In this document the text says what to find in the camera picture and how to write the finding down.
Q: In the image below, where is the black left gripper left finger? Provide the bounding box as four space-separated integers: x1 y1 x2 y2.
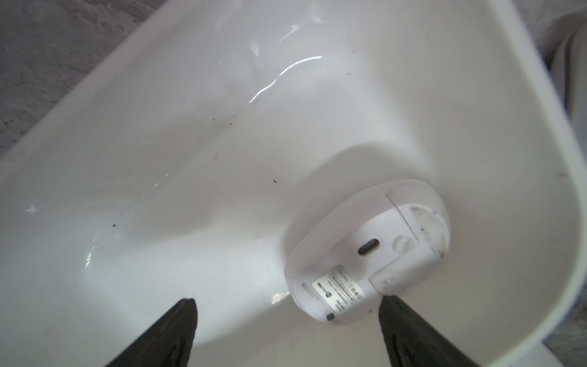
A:
107 298 198 367

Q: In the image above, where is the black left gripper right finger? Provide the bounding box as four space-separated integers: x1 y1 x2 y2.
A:
378 295 477 367

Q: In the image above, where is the white mouse underside up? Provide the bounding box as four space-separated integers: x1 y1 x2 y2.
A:
284 180 451 325

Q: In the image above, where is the white storage box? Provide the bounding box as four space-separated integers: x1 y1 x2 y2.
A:
1 1 586 366

